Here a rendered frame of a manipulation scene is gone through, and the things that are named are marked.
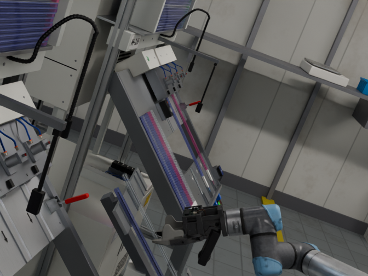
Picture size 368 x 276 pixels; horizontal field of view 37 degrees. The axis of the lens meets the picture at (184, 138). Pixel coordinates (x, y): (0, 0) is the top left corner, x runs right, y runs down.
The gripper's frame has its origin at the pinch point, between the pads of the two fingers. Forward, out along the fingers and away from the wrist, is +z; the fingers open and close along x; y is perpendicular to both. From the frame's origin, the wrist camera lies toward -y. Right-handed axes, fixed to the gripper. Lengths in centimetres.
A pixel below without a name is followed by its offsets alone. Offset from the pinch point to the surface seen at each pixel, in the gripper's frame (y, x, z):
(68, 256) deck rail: 7.6, 20.5, 18.9
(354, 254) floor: -163, -282, -98
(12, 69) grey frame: 56, 26, 19
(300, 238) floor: -139, -273, -56
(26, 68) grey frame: 55, 20, 18
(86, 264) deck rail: 4.9, 21.2, 14.6
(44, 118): 49, 54, 3
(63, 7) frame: 67, 17, 7
